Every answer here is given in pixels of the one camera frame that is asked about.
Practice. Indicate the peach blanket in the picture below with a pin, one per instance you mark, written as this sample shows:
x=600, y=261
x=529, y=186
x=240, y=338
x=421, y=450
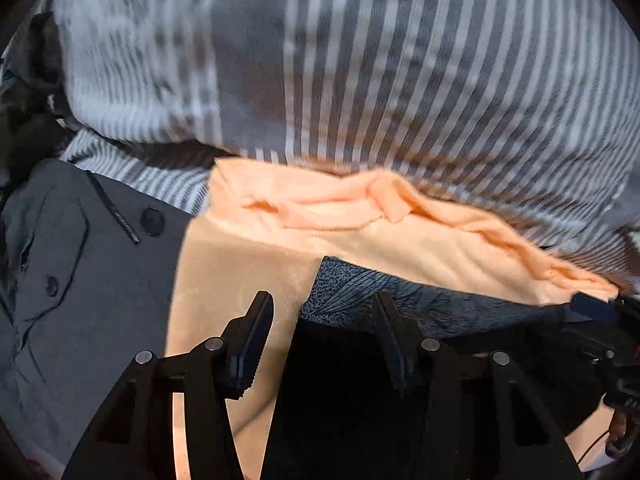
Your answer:
x=400, y=250

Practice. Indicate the grey buttoned jacket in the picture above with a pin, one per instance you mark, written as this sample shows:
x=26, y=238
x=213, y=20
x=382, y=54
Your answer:
x=75, y=285

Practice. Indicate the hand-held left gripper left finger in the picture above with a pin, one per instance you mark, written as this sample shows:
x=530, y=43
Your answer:
x=252, y=345

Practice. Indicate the dark pants with grey waistband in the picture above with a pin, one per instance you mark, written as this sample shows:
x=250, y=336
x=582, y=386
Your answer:
x=350, y=285

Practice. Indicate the grey white striped duvet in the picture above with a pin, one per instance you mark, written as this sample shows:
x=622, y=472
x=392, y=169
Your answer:
x=400, y=85

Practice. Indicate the dark cloth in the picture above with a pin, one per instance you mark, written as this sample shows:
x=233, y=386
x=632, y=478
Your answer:
x=27, y=135

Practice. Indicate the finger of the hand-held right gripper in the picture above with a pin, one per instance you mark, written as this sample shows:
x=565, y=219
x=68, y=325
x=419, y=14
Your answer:
x=590, y=306

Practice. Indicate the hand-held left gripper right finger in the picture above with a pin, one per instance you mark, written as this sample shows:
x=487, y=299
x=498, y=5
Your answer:
x=396, y=357

